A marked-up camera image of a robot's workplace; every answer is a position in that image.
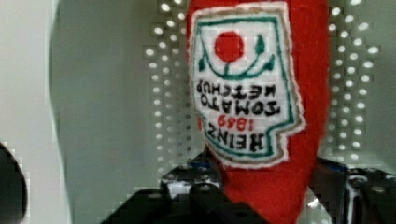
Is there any green oval strainer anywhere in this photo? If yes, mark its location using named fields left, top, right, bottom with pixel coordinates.
left=49, top=0, right=395, bottom=224

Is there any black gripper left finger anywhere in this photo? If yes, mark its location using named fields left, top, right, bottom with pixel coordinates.
left=101, top=153, right=268, bottom=224

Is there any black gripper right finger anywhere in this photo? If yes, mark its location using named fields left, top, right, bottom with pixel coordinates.
left=309, top=157, right=396, bottom=224

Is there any red plush ketchup bottle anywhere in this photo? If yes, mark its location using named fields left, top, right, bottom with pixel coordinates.
left=187, top=0, right=329, bottom=224

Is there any black utensil holder cup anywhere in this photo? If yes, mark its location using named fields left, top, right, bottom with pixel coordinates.
left=0, top=145, right=27, bottom=224

